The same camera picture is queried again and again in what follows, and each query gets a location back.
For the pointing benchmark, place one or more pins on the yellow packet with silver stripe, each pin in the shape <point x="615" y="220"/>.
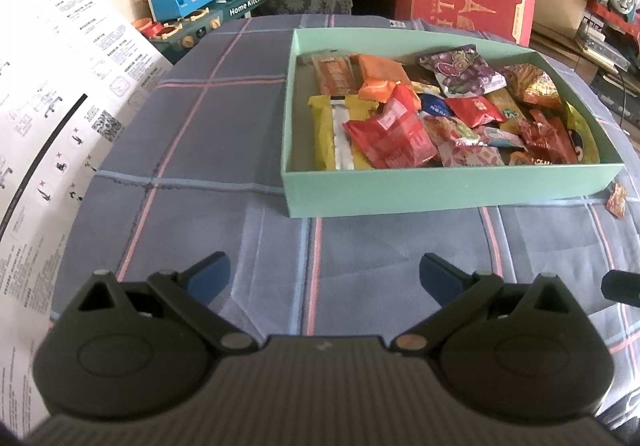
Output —
<point x="327" y="136"/>

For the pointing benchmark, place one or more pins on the black toy track box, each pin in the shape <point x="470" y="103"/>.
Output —
<point x="602" y="41"/>

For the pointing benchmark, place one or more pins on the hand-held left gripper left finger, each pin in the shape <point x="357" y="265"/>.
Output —
<point x="210" y="276"/>

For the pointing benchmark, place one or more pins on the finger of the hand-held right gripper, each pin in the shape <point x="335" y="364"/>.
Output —
<point x="622" y="288"/>

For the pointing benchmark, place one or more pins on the yellow red noodle snack packet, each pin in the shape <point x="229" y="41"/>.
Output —
<point x="532" y="86"/>

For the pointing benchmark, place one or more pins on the green yellow candy packet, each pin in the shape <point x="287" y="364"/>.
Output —
<point x="582" y="133"/>

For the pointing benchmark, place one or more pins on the teal cardboard box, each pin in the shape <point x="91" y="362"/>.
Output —
<point x="425" y="191"/>

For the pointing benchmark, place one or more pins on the small gold candy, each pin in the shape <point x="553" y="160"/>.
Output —
<point x="616" y="201"/>

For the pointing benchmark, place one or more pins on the pink fruit print packet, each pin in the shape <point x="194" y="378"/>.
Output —
<point x="460" y="148"/>

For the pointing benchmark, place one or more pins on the purple grape gummy packet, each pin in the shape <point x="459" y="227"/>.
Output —
<point x="460" y="71"/>

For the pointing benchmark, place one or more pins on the pink snack packet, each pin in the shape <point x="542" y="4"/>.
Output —
<point x="500" y="136"/>

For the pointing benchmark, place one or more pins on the plaid blanket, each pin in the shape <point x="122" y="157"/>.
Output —
<point x="200" y="176"/>

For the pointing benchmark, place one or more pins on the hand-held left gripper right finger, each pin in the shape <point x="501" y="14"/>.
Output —
<point x="440" y="278"/>

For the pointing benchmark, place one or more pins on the printed instruction sheet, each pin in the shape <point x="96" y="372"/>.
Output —
<point x="50" y="101"/>

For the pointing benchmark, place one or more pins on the red checked snack packet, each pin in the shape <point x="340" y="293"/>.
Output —
<point x="395" y="136"/>

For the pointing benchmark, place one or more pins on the green toy kitchen box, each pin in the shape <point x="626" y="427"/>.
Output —
<point x="235" y="8"/>

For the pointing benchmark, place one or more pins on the red orange snack packet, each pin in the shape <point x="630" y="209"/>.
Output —
<point x="562" y="136"/>

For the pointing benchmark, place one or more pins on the blue white snack packet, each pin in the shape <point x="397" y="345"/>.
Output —
<point x="435" y="105"/>

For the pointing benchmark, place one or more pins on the small red snack packet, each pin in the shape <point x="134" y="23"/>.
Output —
<point x="472" y="111"/>

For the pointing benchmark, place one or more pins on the brown snack bar packet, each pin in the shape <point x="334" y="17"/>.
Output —
<point x="332" y="73"/>

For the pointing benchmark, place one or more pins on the long yellow snack packet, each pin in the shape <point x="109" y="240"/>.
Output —
<point x="507" y="108"/>

